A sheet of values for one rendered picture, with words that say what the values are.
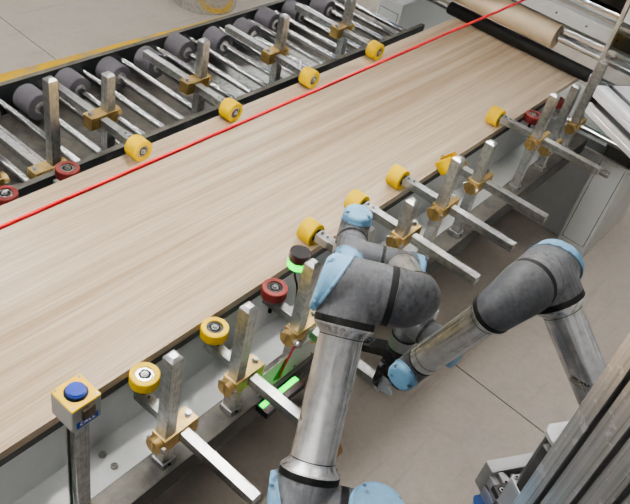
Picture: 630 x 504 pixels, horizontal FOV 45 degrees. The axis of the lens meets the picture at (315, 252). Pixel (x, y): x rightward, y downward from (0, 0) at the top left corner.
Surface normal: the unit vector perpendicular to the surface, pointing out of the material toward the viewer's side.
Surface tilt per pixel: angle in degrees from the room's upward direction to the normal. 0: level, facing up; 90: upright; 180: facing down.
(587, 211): 90
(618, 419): 90
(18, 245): 0
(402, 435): 0
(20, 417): 0
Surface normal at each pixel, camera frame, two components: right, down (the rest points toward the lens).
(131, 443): 0.18, -0.74
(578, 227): -0.63, 0.41
